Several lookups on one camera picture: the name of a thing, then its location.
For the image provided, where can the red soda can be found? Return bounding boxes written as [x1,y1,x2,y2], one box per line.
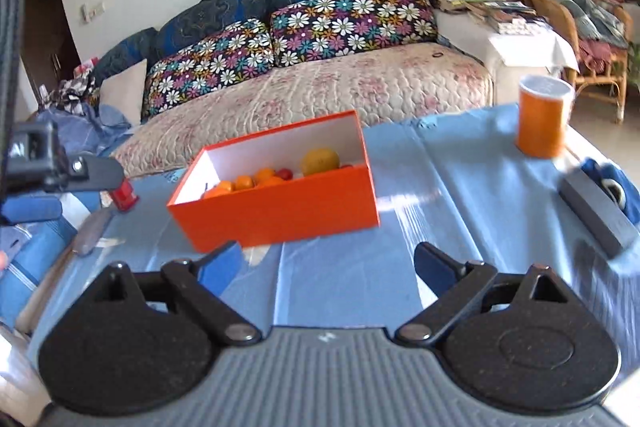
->
[108,178,139,212]

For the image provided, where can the white pillow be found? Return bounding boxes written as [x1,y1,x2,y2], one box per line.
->
[99,60,148,127]

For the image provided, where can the light blue tablecloth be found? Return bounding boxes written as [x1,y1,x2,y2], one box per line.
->
[14,102,640,408]

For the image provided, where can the orange cardboard box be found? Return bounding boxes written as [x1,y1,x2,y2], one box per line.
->
[166,110,380,254]

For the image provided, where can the dark grey flat case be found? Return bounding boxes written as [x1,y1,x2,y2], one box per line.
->
[559,169,639,259]

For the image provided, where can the yellow lemon in box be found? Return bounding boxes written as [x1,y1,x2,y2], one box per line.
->
[300,147,341,176]

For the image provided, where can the blue cloth item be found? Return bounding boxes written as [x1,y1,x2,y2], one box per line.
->
[580,158,640,228]

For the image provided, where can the dark blue back cushion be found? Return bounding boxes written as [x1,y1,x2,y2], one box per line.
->
[89,0,436,88]

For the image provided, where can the left floral cushion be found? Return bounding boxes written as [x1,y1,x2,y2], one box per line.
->
[141,18,274,121]

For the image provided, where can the floral cushion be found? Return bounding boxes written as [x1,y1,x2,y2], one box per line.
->
[270,0,437,67]
[141,18,274,121]

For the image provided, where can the pink quilted sofa cover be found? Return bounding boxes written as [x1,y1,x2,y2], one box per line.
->
[112,42,494,179]

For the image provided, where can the right floral cushion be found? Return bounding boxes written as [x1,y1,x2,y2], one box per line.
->
[270,0,437,67]

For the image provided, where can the wicker chair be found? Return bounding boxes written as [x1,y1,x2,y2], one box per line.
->
[524,0,634,124]

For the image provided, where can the black braided cable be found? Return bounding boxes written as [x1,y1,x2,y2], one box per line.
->
[0,0,25,188]

